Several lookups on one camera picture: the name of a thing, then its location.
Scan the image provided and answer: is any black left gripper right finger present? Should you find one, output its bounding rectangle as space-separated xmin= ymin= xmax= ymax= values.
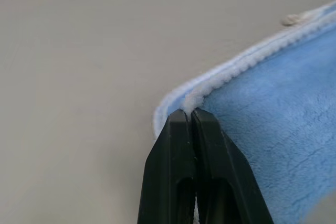
xmin=190 ymin=108 xmax=275 ymax=224

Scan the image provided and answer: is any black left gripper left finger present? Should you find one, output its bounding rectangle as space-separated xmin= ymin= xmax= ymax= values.
xmin=136 ymin=109 xmax=198 ymax=224

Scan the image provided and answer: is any blue towel with white trim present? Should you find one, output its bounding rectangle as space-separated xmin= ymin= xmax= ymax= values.
xmin=153 ymin=0 xmax=336 ymax=224

